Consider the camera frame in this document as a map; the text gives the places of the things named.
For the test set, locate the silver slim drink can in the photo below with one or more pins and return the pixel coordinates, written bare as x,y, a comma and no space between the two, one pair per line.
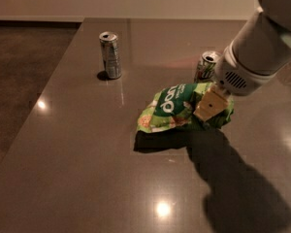
110,53

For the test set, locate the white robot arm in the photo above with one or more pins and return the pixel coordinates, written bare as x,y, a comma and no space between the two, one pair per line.
260,49

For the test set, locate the green rice chip bag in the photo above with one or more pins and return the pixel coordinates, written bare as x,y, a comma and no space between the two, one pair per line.
173,107

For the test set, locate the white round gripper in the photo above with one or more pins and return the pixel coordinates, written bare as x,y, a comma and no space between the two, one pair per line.
233,76

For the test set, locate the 7up soda can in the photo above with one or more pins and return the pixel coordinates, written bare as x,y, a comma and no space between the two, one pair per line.
205,66

